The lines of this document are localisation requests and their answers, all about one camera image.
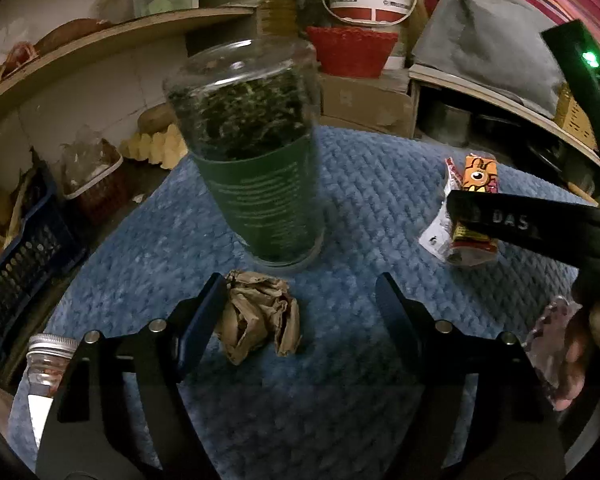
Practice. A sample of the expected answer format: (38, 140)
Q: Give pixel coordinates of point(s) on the blue knitted blanket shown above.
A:
(355, 210)

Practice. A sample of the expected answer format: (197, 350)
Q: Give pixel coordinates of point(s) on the glass jar of dried herbs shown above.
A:
(250, 160)

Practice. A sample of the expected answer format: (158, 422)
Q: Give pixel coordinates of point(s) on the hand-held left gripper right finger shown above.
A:
(400, 325)

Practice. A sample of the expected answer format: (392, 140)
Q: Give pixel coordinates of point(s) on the dark blue plastic crate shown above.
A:
(25, 260)

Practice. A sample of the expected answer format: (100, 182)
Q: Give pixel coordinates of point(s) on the small cardboard box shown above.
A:
(365, 105)

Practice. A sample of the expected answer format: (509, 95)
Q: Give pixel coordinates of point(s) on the brown bread loaf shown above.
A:
(72, 35)

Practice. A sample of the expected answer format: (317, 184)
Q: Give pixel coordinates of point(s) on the curved wooden wall shelf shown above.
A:
(105, 45)

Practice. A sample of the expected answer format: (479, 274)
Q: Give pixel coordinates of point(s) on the small jar with metal lid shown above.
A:
(50, 360)

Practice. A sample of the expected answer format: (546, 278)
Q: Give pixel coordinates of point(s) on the person's right hand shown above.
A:
(572, 360)

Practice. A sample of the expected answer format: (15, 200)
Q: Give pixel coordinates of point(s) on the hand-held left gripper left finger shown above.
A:
(200, 330)

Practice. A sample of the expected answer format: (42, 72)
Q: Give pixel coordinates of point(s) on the red plastic basket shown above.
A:
(352, 52)

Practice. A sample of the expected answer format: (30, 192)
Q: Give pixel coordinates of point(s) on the single potato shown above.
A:
(157, 119)

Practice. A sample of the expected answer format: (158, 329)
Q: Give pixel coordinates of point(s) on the wooden shelf table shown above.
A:
(480, 92)

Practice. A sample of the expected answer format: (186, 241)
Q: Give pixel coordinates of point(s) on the clear plastic wrapper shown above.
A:
(547, 340)

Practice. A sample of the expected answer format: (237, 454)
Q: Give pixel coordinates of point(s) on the brown paper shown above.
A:
(260, 310)

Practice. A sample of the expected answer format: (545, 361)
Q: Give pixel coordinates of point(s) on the white rimmed wicker basket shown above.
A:
(100, 195)

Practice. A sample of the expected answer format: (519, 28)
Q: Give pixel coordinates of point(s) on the grey metal pot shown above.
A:
(447, 122)

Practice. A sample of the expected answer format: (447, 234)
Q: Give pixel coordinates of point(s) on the yellow foam tray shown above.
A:
(155, 150)

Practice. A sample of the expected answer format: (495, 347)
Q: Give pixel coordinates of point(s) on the grey fabric bag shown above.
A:
(480, 45)

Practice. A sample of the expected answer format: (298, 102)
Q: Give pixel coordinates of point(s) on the orange cartoon wrapper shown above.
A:
(480, 175)

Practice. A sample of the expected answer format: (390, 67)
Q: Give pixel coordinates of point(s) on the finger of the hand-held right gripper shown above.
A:
(510, 220)

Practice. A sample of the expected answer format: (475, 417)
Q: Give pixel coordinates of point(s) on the white snack wrapper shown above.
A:
(437, 237)

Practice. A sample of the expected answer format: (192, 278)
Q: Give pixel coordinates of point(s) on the yellow woven box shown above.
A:
(575, 115)

